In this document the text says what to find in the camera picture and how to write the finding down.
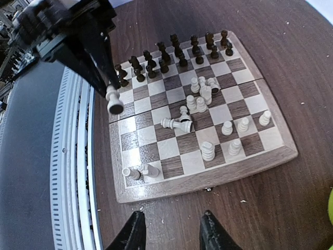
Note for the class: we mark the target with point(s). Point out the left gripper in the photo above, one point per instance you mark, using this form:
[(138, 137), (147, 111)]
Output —
[(42, 19)]

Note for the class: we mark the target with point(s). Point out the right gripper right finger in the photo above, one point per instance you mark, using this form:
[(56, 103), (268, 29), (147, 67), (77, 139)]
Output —
[(212, 234)]

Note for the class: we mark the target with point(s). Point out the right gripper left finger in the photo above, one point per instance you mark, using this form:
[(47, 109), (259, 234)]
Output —
[(133, 234)]

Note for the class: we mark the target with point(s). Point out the white pawn chess piece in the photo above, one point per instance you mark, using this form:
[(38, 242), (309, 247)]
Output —
[(115, 106)]

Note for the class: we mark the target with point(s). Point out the wooden chess board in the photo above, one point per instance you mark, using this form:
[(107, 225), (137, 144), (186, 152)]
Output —
[(244, 123)]

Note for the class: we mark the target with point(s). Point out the white knight chess piece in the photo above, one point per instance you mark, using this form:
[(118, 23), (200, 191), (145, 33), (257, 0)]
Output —
[(150, 171)]

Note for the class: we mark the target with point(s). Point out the white king chess piece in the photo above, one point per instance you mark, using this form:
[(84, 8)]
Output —
[(207, 151)]

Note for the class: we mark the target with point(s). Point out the black chess pieces row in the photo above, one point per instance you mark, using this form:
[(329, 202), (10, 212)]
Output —
[(177, 54)]

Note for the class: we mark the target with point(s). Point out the white chess pieces pile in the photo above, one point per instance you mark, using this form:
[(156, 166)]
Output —
[(202, 90)]

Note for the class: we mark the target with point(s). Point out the white queen lying down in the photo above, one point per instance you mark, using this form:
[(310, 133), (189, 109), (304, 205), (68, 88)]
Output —
[(185, 126)]

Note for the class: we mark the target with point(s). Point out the green plastic bowl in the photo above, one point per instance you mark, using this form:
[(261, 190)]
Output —
[(330, 206)]

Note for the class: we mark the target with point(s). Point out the aluminium front rail frame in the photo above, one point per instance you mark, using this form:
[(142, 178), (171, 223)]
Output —
[(73, 198)]

